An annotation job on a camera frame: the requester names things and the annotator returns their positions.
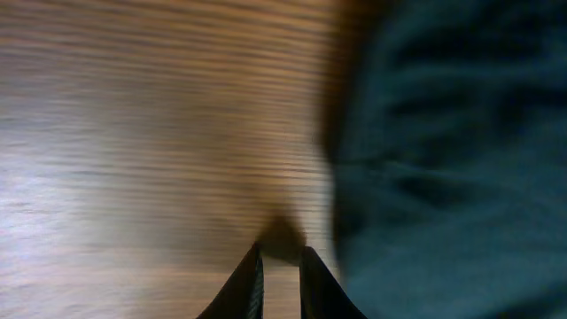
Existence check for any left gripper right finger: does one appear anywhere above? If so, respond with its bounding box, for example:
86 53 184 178
299 246 367 319

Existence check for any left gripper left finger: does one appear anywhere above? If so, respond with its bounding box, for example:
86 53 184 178
197 244 264 319

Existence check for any black nike t-shirt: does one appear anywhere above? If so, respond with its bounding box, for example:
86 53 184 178
332 0 566 319

